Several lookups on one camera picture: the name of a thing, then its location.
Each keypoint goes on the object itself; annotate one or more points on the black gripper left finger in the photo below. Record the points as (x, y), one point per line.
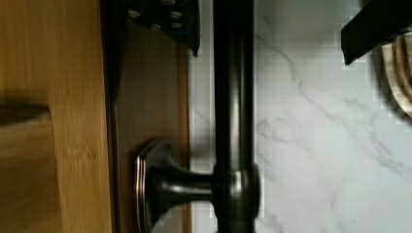
(178, 19)

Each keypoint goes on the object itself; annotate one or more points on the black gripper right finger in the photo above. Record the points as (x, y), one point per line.
(375, 24)

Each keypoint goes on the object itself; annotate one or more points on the wooden drawer front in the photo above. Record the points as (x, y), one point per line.
(146, 73)

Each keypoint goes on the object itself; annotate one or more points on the brown wooden cutting board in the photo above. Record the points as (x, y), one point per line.
(396, 74)

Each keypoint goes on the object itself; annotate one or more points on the dark metal drawer handle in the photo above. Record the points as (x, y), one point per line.
(233, 188)

